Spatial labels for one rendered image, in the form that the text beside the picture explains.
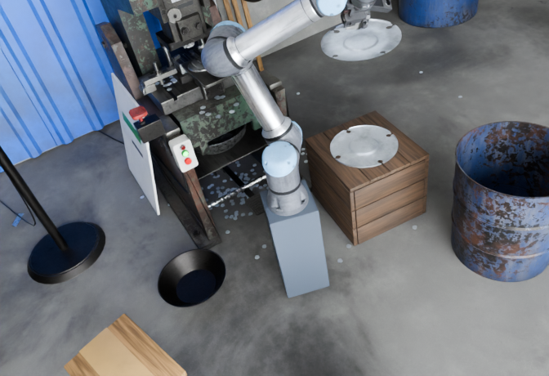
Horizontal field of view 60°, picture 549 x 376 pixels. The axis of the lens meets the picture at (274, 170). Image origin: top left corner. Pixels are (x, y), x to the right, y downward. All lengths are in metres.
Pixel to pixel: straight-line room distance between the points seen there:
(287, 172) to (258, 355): 0.73
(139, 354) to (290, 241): 0.63
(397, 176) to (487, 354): 0.72
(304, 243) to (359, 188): 0.33
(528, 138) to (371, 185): 0.62
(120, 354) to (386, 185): 1.17
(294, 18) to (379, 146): 0.94
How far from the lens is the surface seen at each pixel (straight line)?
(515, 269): 2.03
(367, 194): 1.97
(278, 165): 1.56
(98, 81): 3.27
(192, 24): 1.96
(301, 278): 1.94
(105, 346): 1.73
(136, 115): 1.85
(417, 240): 2.18
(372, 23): 1.71
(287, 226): 1.70
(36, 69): 3.18
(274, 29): 1.32
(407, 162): 2.01
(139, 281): 2.29
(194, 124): 1.97
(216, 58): 1.40
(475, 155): 2.07
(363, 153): 2.04
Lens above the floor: 1.65
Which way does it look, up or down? 40 degrees down
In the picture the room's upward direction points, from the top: 12 degrees counter-clockwise
